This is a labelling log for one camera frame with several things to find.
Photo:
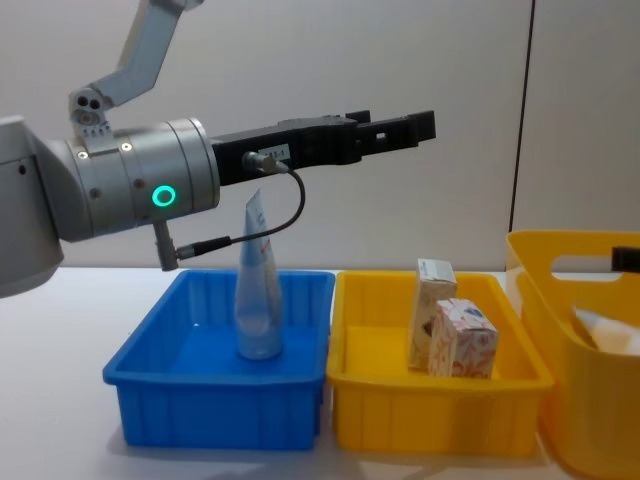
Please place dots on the blue plastic bin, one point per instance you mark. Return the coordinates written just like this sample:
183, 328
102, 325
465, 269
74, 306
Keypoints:
210, 400

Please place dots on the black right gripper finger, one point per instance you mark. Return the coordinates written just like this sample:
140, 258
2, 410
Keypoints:
627, 259

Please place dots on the tall white patterned carton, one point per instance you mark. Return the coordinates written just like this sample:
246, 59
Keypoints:
422, 320

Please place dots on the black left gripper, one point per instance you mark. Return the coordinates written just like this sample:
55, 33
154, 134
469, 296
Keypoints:
300, 145

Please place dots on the pale blue plastic tube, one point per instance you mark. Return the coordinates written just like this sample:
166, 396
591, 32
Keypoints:
259, 310

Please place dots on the white packet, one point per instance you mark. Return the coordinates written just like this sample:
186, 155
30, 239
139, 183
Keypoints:
612, 330

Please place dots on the short white red-patterned carton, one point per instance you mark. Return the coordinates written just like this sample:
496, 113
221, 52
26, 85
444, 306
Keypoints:
462, 345

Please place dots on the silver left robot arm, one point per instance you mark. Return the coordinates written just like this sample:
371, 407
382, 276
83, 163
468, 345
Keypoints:
125, 175

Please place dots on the yellow plastic bin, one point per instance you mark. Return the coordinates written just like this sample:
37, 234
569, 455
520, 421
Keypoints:
430, 415

